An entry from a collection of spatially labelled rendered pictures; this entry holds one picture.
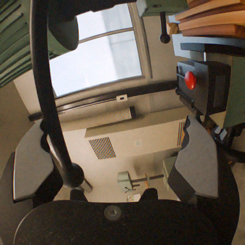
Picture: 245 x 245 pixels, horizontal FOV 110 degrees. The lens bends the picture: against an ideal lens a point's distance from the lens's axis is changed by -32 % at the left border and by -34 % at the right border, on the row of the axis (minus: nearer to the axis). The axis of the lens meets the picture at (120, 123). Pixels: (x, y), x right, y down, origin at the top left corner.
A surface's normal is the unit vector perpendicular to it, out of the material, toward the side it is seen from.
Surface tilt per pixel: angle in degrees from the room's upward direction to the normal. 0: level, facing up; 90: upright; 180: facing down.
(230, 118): 90
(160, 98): 90
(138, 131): 90
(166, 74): 90
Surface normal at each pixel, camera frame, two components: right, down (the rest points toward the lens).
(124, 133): 0.03, 0.58
